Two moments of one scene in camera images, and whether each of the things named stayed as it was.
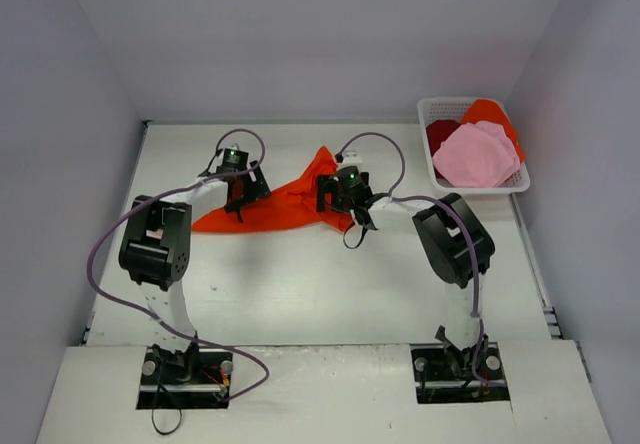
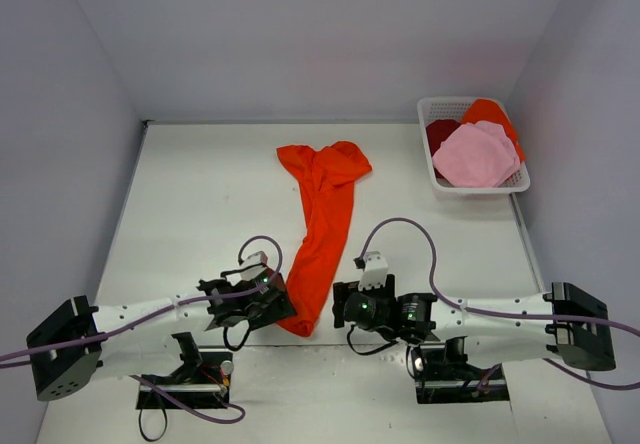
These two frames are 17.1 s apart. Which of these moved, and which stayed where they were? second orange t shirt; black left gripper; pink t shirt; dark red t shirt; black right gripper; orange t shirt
Moved: orange t shirt; black left gripper; black right gripper
Stayed: dark red t shirt; pink t shirt; second orange t shirt
